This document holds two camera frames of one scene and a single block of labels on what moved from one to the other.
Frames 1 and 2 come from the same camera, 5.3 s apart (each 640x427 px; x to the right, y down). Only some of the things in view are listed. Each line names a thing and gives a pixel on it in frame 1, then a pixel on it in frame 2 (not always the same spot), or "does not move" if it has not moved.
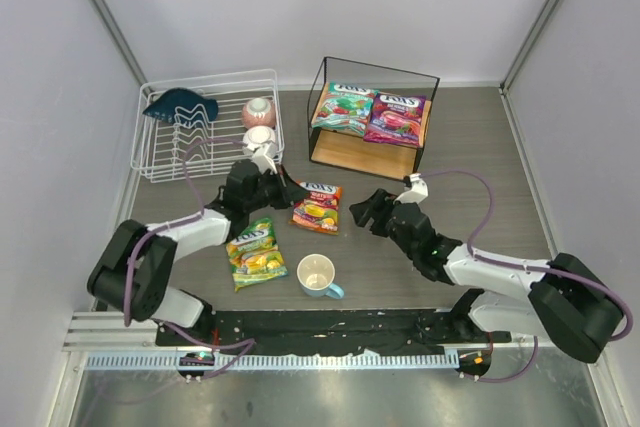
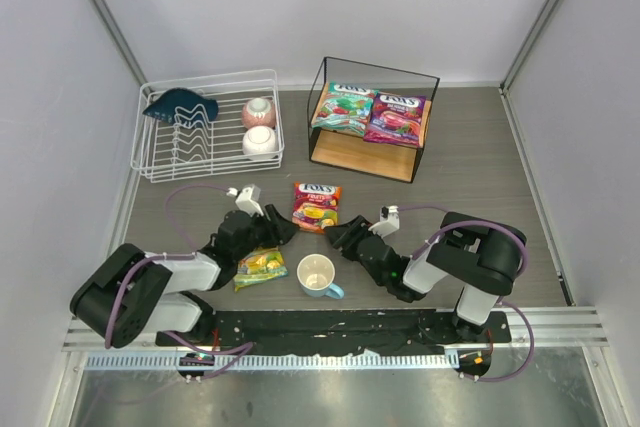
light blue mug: [315, 274] does not move
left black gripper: [279, 189] -> [267, 226]
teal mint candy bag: [344, 107] does not move
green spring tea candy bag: [254, 255] does not move
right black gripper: [382, 214] -> [356, 235]
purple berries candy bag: [395, 119] does not move
